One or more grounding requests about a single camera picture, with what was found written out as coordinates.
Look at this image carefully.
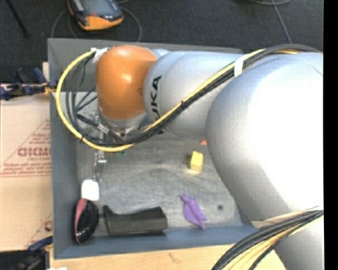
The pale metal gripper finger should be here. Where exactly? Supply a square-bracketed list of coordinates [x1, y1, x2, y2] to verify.
[92, 151, 99, 182]
[97, 152, 108, 183]

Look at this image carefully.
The black and pink bowl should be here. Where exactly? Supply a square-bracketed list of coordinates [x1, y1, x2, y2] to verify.
[72, 197, 100, 245]

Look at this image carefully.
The black flat block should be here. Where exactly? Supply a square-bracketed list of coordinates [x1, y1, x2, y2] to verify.
[102, 205, 168, 236]

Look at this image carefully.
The purple toy animal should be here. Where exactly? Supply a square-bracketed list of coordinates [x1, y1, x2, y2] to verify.
[179, 193, 208, 231]

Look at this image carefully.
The grey metal bin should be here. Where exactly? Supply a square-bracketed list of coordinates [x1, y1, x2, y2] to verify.
[47, 37, 260, 260]

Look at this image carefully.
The white rounded block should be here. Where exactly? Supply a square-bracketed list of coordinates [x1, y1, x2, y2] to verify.
[81, 179, 100, 202]

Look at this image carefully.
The yellow block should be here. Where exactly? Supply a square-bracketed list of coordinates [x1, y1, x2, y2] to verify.
[189, 151, 204, 172]

